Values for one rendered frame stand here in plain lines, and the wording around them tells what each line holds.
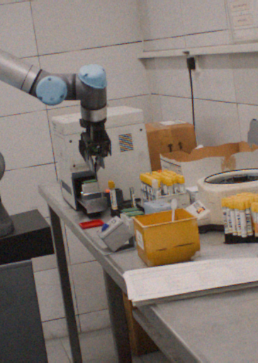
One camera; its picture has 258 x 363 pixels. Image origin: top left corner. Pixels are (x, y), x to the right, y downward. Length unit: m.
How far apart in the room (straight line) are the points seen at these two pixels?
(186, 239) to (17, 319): 0.54
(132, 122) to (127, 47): 1.38
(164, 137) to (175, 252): 1.26
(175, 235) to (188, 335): 0.49
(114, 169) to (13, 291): 0.71
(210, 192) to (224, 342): 0.81
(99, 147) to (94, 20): 1.74
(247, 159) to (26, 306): 0.83
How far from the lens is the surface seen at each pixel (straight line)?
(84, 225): 2.50
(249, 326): 1.51
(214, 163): 2.53
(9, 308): 2.23
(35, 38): 4.01
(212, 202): 2.20
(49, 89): 2.14
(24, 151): 4.02
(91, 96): 2.29
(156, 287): 1.74
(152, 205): 2.14
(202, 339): 1.47
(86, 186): 2.62
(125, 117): 2.74
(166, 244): 1.94
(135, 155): 2.76
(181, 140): 3.17
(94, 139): 2.37
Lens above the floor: 1.40
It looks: 10 degrees down
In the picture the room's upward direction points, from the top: 8 degrees counter-clockwise
